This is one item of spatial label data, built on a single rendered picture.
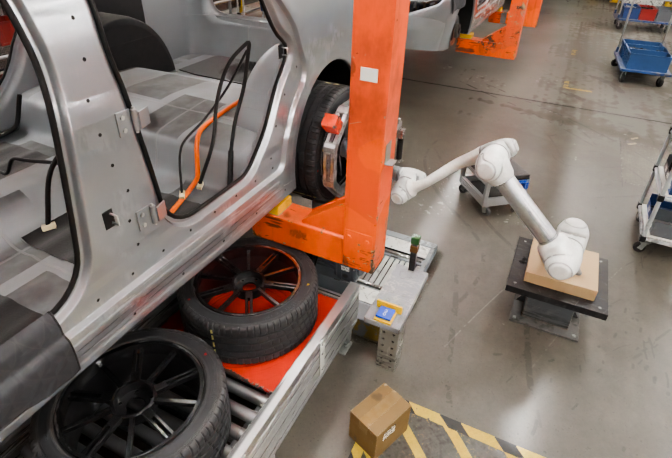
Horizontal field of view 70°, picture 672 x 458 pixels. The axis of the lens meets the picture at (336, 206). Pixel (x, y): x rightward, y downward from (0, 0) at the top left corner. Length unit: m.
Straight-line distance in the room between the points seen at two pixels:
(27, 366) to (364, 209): 1.33
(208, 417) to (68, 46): 1.24
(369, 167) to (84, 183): 1.08
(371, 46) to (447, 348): 1.66
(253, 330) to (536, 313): 1.65
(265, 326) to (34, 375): 0.89
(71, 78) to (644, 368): 2.88
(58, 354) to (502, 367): 2.04
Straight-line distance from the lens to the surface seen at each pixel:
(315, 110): 2.51
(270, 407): 2.01
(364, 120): 1.96
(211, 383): 1.96
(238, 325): 2.13
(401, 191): 2.73
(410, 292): 2.37
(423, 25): 5.02
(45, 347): 1.65
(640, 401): 2.94
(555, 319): 3.05
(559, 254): 2.61
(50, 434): 2.01
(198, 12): 4.30
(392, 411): 2.27
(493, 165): 2.43
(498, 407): 2.62
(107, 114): 1.54
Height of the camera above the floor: 2.03
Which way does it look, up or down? 33 degrees down
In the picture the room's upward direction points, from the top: 2 degrees clockwise
